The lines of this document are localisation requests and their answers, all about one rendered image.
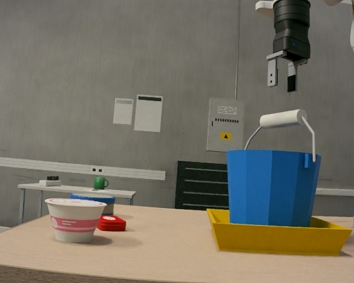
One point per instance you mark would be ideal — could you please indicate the yellow shallow tray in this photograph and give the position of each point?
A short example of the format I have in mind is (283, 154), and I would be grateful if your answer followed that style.
(313, 240)

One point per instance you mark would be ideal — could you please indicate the white and pink yogurt cup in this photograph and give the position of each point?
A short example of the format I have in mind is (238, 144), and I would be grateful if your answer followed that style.
(74, 220)

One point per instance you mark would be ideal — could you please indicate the blue bucket with white handle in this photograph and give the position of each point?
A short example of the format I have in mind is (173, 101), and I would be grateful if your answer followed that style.
(273, 188)

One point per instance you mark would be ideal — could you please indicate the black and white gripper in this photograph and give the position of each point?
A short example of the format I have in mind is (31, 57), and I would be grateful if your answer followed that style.
(291, 24)

